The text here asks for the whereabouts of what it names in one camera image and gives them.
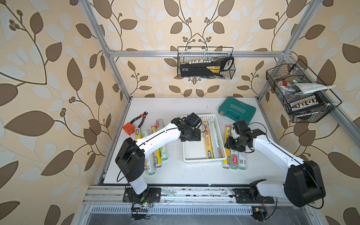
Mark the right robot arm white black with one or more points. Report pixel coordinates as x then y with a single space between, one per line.
303 183

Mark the wall wire basket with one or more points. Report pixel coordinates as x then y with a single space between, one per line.
282 77
192 53

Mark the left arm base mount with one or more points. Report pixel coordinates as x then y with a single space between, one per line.
141 195

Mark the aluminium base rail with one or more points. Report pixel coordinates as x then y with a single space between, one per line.
179 195

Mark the red black pliers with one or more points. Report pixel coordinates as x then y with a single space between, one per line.
138 117

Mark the white paper in right basket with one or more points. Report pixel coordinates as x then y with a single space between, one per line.
307 88

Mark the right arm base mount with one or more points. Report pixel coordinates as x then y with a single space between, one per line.
249 195

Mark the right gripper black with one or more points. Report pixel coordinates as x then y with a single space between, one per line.
228 143

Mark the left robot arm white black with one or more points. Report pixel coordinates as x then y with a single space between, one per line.
133 153

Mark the socket set in right basket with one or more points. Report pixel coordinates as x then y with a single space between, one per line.
305 104

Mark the white plastic perforated basket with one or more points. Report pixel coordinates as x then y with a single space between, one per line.
196 152

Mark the green plastic tool case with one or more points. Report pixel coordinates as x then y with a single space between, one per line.
236 110

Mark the white green wrap roll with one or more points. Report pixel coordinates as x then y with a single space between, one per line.
214 139

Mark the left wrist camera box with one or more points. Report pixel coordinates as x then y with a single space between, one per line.
193 120

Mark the green red-cap wrap roll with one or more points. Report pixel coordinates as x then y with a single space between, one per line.
234 156

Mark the yellow red-end wrap roll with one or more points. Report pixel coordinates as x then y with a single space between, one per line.
138 135

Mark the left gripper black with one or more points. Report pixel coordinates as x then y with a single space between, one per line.
199 135

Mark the orange red cube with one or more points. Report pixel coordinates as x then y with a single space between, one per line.
129 128

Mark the black yellow tool in basket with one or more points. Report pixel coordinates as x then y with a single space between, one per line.
219 68

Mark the right wall wire basket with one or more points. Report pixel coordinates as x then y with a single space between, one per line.
282 77

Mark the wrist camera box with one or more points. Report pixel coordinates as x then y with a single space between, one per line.
240 128
193 120

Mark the white text wrap roll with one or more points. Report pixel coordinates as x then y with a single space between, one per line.
242 161

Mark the yellow wrap roll group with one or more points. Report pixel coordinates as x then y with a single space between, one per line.
208 142
226 162

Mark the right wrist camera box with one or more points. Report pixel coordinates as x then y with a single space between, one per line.
240 128

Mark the back wall wire basket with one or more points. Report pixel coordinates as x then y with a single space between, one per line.
192 53

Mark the green grape wrap roll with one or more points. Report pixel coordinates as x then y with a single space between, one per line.
163 150

